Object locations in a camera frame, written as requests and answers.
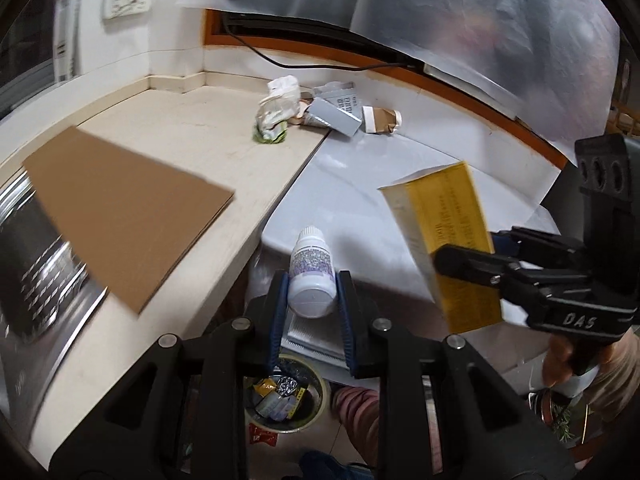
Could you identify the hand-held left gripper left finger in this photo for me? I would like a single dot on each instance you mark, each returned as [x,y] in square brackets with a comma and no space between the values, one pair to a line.
[280,310]

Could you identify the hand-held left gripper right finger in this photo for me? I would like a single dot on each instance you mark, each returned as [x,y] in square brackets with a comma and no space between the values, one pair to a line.
[346,310]

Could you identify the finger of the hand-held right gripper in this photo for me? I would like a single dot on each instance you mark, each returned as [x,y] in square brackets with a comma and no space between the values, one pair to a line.
[470,262]
[540,242]

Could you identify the white pill bottle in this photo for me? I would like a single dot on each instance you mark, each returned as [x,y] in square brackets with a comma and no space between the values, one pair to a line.
[312,275]

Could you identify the yellow cream carton box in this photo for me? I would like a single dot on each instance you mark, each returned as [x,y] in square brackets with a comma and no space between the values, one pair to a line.
[445,220]

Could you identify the round trash bin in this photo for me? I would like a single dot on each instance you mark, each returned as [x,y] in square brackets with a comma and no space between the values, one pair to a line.
[315,410]

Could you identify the person's right forearm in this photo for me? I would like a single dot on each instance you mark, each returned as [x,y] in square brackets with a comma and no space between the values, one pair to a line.
[615,375]

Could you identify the person's right hand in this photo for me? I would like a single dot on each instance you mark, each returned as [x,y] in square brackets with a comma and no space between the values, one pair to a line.
[557,360]

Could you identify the person's right leg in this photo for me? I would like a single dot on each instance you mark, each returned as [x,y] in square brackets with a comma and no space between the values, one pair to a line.
[360,420]

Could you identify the blue slipper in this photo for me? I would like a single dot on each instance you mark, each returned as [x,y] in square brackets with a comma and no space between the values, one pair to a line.
[330,467]

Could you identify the potted green plant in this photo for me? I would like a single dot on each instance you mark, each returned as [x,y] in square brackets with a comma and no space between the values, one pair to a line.
[565,417]

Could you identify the brown cardboard sheet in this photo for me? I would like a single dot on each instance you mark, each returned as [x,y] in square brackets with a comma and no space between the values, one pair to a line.
[125,210]

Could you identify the grey box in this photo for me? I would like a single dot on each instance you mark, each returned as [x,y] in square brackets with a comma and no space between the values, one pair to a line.
[332,117]

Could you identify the crumpled white paper bag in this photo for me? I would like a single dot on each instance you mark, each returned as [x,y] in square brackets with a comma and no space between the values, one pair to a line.
[277,107]

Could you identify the printed paper leaflet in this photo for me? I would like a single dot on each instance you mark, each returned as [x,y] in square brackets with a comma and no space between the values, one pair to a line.
[345,97]

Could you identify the stainless steel sink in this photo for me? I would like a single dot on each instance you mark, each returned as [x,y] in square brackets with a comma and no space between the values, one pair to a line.
[30,340]

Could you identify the dark glass window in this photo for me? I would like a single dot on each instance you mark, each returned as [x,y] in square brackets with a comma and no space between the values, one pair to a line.
[25,65]

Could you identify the wooden window frame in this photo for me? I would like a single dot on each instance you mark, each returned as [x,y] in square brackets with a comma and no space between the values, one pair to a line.
[500,110]

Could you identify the white wall power socket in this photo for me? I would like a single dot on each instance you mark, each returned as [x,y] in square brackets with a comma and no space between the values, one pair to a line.
[125,6]

